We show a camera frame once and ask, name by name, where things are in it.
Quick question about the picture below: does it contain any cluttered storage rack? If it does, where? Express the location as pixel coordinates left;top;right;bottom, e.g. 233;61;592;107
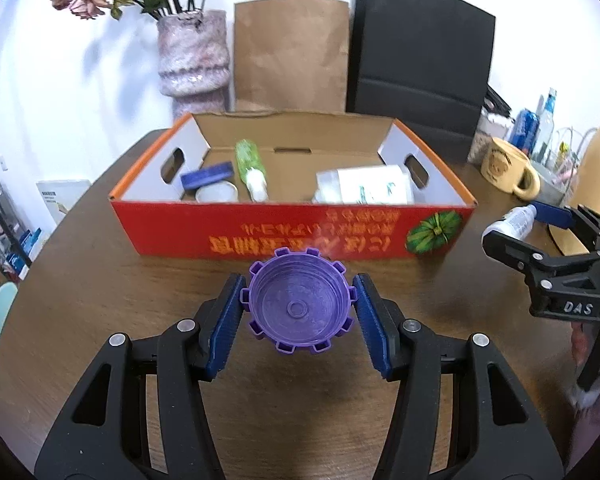
0;175;46;281

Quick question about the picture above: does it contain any large white screw lid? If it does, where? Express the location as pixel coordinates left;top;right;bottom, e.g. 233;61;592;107
195;181;239;203

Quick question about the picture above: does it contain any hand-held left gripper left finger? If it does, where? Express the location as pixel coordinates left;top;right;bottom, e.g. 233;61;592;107
34;272;247;480

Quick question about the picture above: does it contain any black paper bag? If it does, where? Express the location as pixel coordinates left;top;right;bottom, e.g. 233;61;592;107
346;0;497;163

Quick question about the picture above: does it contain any purple gear-shaped lid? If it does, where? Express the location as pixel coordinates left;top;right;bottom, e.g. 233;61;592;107
240;247;358;357

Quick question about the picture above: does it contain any pale grey bowl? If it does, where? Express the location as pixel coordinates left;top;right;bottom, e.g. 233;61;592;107
530;160;576;206

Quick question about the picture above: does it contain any blue drink can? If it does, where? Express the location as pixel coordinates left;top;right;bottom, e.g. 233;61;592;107
507;108;540;155

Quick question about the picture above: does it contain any yellow bear mug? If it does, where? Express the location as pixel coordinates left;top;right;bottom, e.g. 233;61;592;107
480;136;541;200

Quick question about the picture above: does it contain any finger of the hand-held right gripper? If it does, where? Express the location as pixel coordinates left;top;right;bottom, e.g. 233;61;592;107
481;230;549;288
530;200;600;257

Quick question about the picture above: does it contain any green spray bottle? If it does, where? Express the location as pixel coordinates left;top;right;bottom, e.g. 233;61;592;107
234;140;271;202

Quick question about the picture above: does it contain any mottled pink vase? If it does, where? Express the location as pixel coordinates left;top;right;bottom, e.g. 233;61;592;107
157;10;231;118

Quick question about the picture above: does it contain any white box appliance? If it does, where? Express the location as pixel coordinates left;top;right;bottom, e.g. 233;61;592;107
36;179;92;226

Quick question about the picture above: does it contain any clear food jar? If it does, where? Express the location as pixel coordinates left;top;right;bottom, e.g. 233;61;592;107
467;110;511;166

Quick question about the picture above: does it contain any small white squeeze bottle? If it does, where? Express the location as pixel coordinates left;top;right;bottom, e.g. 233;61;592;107
481;203;538;241

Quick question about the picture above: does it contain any red cardboard box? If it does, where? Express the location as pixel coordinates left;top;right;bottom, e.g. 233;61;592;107
109;111;478;261

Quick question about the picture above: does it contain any clear plastic water bottle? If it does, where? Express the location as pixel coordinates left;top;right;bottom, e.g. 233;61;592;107
530;87;559;158

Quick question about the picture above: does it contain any person's right forearm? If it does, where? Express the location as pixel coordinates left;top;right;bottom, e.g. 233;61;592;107
550;370;600;476

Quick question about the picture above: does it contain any person's right hand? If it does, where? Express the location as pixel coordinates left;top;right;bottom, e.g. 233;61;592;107
569;321;600;392

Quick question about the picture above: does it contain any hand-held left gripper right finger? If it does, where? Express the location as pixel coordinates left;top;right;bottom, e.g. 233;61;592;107
352;272;566;480

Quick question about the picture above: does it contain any clear plastic swab container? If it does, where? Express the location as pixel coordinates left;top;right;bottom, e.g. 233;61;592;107
312;165;415;206

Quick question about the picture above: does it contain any brown paper bag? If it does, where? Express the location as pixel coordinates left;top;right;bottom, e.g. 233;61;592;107
233;0;351;112

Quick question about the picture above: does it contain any teal plastic bin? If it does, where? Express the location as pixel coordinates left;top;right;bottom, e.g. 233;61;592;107
0;281;20;346

